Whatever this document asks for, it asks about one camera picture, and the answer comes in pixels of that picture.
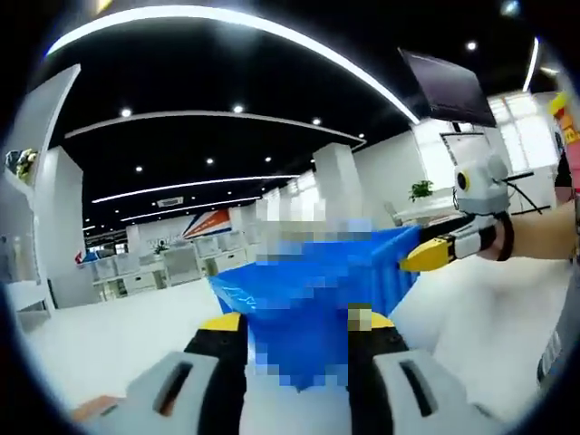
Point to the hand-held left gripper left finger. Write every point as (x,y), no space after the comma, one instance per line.
(217,344)

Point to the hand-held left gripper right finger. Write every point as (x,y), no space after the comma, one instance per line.
(385,344)

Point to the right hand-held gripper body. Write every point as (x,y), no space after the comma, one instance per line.
(485,195)

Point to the blue plastic box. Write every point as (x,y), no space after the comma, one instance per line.
(231,290)

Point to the yellow chip container lid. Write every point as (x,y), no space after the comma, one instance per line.
(561,103)

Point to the person's left hand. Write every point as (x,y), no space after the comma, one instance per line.
(97,408)

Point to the green potted plant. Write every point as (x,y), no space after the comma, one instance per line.
(420,190)

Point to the white presentation board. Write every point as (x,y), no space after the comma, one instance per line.
(466,149)

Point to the white table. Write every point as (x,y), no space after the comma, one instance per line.
(113,335)

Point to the hanging black monitor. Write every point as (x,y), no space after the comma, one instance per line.
(453,90)

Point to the white chest device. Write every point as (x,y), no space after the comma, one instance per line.
(550,358)

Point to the white shelf unit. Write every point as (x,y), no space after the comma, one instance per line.
(59,204)

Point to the yellow artificial flowers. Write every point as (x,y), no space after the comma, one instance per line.
(22,163)

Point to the red blue striped wall poster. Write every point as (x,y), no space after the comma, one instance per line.
(208,224)

